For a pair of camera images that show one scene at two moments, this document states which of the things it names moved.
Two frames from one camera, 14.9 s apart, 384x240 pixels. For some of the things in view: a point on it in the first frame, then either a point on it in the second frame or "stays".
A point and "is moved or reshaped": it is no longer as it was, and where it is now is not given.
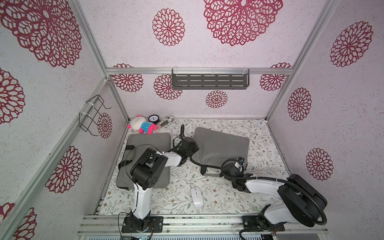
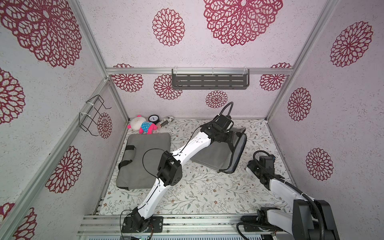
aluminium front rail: [206, 224] stays
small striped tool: [164, 122] stays
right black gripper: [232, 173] -> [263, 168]
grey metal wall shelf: [210, 78] stays
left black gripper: [196, 147] -> [224, 141]
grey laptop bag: [212, 148] is moved or reshaped
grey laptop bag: [135, 143] stays
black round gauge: [154, 119] stays
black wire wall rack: [86, 120] stays
